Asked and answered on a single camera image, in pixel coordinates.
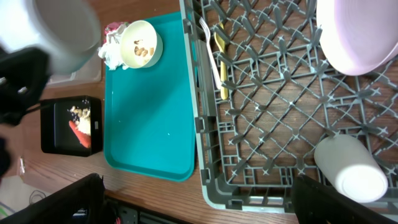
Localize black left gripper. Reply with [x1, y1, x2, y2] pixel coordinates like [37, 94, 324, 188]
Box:
[1, 47, 50, 124]

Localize white round plate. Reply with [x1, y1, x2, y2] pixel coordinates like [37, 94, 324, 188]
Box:
[317, 0, 397, 76]

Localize teal plastic tray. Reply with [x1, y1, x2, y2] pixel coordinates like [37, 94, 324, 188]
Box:
[104, 12, 195, 182]

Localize grey dishwasher rack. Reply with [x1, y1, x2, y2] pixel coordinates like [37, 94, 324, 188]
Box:
[180, 0, 397, 219]

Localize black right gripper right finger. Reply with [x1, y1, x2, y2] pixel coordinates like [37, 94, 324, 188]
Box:
[292, 175, 395, 224]

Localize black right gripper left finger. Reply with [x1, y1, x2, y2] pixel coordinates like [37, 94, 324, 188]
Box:
[1, 173, 105, 224]

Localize yellow plastic utensil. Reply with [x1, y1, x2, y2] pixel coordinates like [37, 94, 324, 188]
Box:
[215, 32, 229, 100]

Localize grey bowl with peanuts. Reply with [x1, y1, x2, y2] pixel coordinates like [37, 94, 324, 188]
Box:
[0, 0, 102, 75]

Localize cream bowl with peanuts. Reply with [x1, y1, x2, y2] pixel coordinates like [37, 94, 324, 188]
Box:
[120, 20, 164, 68]

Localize black plastic bin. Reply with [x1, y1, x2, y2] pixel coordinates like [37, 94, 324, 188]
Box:
[40, 96, 103, 157]

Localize clear plastic bin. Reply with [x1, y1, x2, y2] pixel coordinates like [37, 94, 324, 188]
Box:
[47, 55, 102, 88]

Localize white napkin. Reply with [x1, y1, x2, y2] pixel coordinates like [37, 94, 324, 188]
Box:
[98, 25, 128, 70]

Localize white plastic fork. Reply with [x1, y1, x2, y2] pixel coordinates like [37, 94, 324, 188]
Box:
[199, 17, 221, 90]

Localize red snack wrapper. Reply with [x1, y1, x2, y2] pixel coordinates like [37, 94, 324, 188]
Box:
[104, 22, 129, 35]

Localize peanut and rice scraps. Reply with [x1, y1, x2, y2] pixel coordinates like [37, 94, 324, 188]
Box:
[68, 99, 91, 136]

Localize white plastic cup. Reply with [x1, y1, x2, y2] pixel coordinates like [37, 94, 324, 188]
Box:
[314, 134, 388, 203]

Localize orange carrot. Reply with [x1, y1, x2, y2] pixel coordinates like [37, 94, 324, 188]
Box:
[68, 121, 91, 149]

